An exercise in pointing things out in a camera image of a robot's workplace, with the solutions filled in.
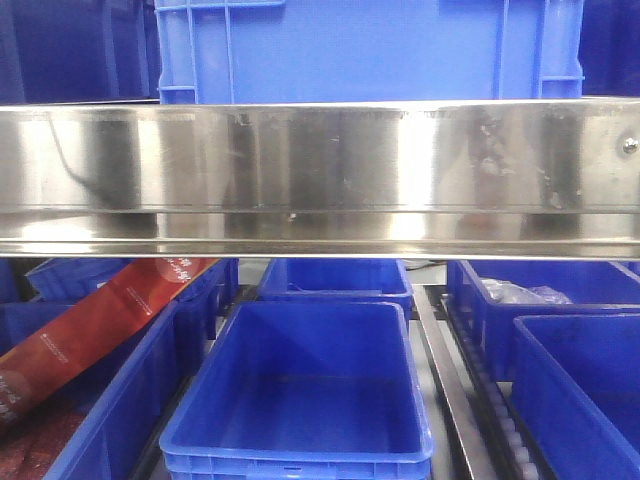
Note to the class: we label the blue bin right rear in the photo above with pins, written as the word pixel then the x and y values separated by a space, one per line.
pixel 594 288

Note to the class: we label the clear plastic bag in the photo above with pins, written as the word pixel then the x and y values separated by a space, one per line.
pixel 506 292

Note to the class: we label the roller conveyor track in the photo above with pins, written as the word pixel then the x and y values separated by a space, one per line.
pixel 508 441

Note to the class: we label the stainless steel shelf rail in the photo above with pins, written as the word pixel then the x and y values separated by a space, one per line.
pixel 548 179

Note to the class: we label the empty blue bin centre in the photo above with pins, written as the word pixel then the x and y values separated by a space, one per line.
pixel 304 390

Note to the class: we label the blue bin right front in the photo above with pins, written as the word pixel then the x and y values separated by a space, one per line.
pixel 576 389

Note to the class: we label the red cardboard package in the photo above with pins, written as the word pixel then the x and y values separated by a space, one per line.
pixel 75 340

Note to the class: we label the large blue crate upper shelf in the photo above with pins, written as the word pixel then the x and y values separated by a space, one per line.
pixel 247 52

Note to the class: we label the blue bin behind centre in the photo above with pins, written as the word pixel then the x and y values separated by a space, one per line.
pixel 333 279

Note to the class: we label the blue bin left front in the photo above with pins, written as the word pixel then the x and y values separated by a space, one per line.
pixel 96 426

